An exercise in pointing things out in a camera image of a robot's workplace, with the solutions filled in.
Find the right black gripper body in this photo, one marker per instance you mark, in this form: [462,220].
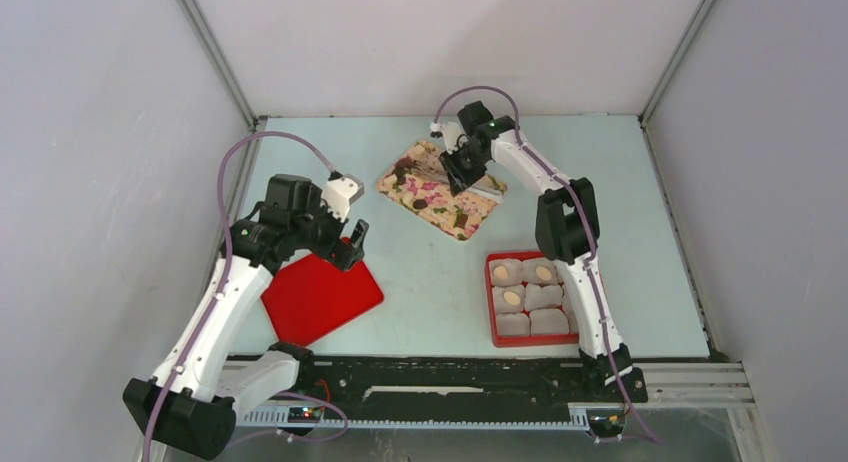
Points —
[466,165]

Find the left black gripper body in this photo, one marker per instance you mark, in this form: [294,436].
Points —
[320,230]

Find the steel tongs white handle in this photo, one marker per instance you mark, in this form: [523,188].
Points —
[456,184]

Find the white chocolate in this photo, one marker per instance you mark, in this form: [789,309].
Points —
[543,273]
[501,272]
[512,298]

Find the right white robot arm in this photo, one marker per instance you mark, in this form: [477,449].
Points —
[567,226]

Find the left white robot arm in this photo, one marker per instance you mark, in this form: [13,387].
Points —
[188,403]

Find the brown square chocolate on tray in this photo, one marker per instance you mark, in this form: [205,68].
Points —
[461,222]

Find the red chocolate box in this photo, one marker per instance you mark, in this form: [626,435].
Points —
[546,316]

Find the floral serving tray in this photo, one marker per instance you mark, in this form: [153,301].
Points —
[442,205]

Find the red box lid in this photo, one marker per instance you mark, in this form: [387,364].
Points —
[309,299]

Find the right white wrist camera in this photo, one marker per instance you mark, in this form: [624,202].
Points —
[450,133]

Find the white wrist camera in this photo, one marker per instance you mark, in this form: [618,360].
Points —
[450,133]
[340,193]

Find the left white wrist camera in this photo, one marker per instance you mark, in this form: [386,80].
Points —
[340,193]

